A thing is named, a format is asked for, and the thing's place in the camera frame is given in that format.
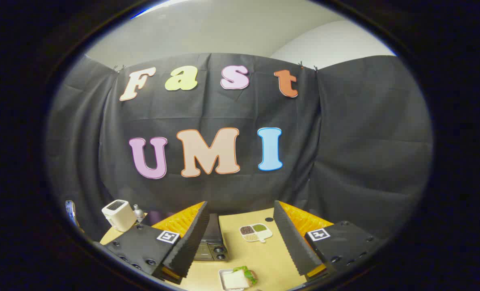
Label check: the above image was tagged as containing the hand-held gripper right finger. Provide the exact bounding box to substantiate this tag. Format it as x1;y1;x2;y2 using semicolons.
273;200;388;283

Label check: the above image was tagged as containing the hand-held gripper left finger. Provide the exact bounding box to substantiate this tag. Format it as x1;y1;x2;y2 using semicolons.
101;201;210;285

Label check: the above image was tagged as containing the black toaster oven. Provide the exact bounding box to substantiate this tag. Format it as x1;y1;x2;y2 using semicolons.
194;213;229;261

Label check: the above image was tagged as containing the lettuce sandwich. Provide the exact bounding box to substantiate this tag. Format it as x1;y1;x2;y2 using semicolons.
223;266;259;290

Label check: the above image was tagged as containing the white pop-up toaster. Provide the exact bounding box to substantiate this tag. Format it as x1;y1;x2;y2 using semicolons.
101;200;137;232

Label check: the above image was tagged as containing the white divided plate with beans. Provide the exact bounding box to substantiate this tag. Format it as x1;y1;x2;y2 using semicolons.
240;223;273;243

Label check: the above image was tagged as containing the white rectangular dish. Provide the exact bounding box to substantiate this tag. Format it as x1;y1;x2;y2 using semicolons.
218;269;261;291

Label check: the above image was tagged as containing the black backdrop cloth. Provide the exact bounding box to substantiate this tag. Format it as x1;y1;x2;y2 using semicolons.
46;53;434;243

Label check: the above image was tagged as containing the shiny blue grey object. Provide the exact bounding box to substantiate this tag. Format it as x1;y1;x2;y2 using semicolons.
65;200;81;232

